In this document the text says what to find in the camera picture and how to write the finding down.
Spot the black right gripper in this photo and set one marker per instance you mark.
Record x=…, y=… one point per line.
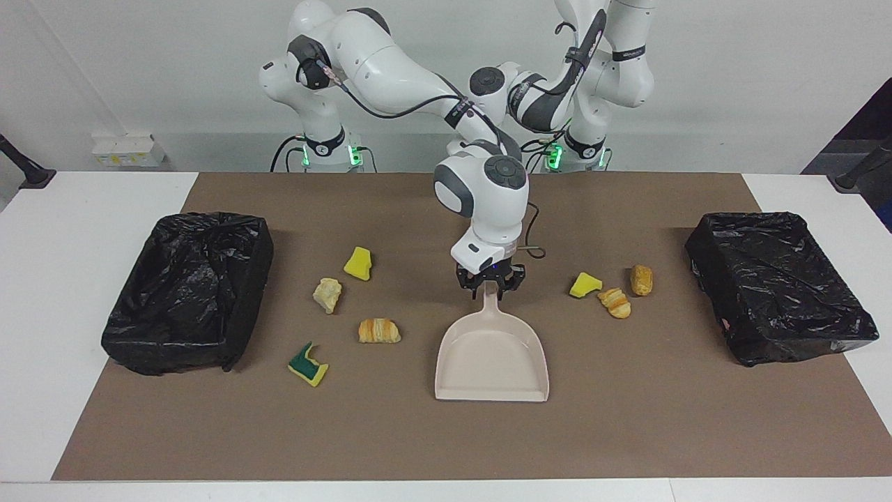
x=491, y=277

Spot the beige plastic dustpan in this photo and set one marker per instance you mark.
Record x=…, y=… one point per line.
x=491, y=362

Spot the golden croissant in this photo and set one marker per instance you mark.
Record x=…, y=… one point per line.
x=379, y=331
x=617, y=304

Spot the brown bread roll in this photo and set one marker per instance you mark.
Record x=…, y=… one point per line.
x=642, y=280

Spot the pale flaky pastry piece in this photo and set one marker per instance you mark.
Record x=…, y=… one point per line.
x=327, y=295

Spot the green yellow sponge piece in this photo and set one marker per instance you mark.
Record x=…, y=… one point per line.
x=310, y=369

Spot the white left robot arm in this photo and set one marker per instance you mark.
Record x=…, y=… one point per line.
x=627, y=63

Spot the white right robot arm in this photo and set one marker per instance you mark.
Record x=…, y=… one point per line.
x=390, y=70

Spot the black bag lined bin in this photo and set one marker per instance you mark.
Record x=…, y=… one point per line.
x=181, y=293
x=780, y=286

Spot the brown table mat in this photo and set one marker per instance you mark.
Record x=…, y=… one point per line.
x=418, y=446

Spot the dark background panel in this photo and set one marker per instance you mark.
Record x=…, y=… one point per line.
x=874, y=118

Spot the white wall socket box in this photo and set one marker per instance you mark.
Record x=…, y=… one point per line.
x=129, y=150

